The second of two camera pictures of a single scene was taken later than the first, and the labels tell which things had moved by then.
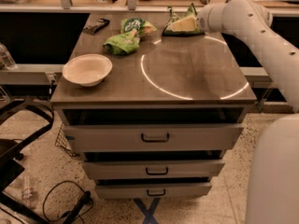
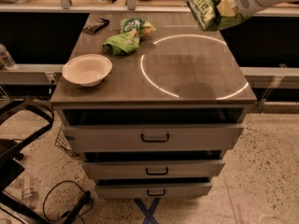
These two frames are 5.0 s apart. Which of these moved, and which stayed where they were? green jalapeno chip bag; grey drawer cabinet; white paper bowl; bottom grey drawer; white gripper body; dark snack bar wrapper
Moved: green jalapeno chip bag; white gripper body
Stayed: dark snack bar wrapper; grey drawer cabinet; white paper bowl; bottom grey drawer
